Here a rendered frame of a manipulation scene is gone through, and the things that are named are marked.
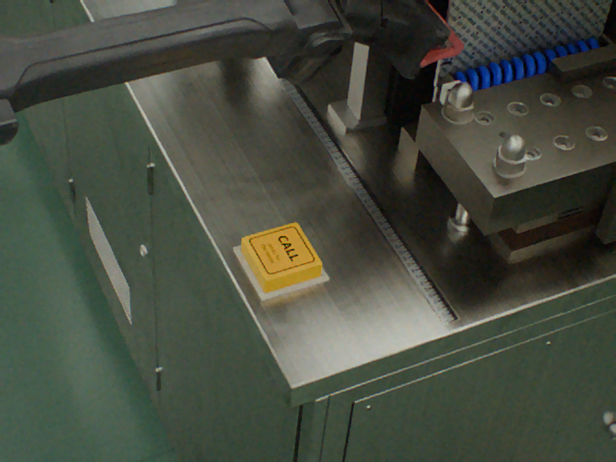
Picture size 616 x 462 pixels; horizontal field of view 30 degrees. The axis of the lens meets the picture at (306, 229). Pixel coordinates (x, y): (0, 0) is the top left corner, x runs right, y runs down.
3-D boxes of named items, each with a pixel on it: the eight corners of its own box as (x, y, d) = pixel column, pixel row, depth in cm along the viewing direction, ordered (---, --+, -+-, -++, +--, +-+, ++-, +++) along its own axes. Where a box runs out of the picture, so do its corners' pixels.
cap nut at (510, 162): (486, 159, 127) (493, 129, 124) (513, 152, 129) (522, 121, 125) (503, 181, 125) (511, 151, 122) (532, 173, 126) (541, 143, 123)
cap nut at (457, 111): (434, 108, 133) (441, 77, 129) (463, 101, 134) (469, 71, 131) (451, 128, 131) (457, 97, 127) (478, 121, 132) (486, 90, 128)
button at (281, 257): (240, 251, 133) (240, 236, 132) (295, 235, 136) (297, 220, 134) (264, 294, 129) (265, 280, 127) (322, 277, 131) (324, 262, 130)
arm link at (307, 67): (322, 38, 114) (281, -32, 116) (253, 104, 121) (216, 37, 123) (393, 37, 123) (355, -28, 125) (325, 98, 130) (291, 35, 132)
